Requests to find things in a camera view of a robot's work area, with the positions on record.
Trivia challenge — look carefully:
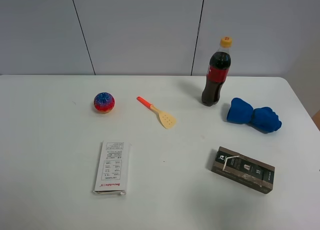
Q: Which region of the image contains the wooden spatula orange handle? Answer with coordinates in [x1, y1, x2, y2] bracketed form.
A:
[136, 96, 177, 129]

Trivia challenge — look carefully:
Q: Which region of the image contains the blue towel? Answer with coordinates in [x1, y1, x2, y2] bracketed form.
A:
[226, 98, 282, 133]

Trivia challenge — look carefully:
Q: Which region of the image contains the dark brown carton box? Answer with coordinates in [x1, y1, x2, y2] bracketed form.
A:
[211, 147, 275, 194]

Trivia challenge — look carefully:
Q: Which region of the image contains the white printed carton box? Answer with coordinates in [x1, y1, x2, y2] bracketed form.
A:
[93, 141, 132, 195]

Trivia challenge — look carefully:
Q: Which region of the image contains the red blue toy donut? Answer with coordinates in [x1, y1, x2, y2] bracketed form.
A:
[93, 92, 115, 114]

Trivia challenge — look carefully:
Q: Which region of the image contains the cola bottle yellow cap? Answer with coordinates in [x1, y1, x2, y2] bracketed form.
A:
[201, 36, 233, 106]

